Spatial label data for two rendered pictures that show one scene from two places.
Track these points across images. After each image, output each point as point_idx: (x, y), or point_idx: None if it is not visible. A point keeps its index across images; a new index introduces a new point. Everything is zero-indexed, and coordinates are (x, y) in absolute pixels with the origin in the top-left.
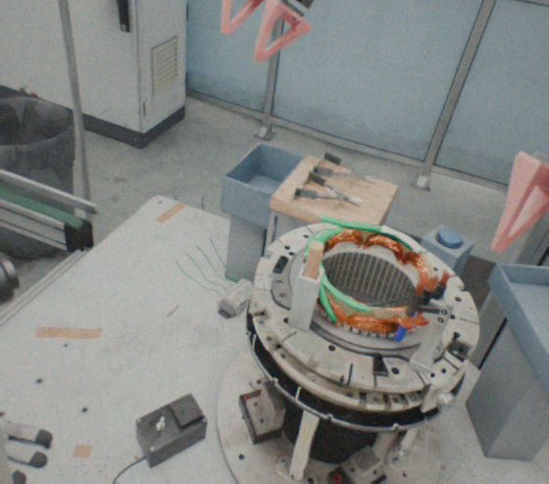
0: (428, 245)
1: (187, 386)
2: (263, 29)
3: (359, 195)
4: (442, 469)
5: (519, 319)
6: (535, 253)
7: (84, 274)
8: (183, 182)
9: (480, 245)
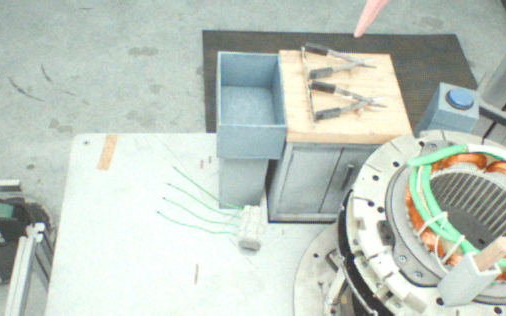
0: (445, 113)
1: None
2: (377, 1)
3: (365, 86)
4: None
5: None
6: None
7: (73, 277)
8: (8, 57)
9: (331, 19)
